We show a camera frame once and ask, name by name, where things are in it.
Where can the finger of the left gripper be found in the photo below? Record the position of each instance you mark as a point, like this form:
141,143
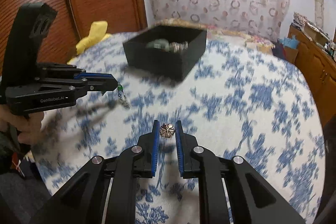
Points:
95,85
93,76

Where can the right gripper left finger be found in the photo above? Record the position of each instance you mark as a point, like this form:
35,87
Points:
104,190

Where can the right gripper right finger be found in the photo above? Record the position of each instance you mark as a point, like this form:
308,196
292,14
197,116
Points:
230,191

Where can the black jewelry box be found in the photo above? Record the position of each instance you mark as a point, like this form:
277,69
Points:
187,46

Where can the bronze flower brooch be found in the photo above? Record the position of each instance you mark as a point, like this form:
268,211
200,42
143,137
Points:
167,130

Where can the person's left hand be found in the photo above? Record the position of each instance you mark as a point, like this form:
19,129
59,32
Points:
30,128

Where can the yellow Pikachu plush toy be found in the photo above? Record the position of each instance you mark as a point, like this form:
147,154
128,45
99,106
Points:
97,33

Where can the pale green jade bangle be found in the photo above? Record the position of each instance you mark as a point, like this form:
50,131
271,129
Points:
159,44

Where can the blue floral white quilt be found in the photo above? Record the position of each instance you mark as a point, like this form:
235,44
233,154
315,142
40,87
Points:
235,101

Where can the wooden cabinet desk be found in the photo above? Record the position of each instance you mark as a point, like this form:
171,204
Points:
318,68

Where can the cardboard box on desk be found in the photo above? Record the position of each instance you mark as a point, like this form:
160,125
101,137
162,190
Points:
315,34

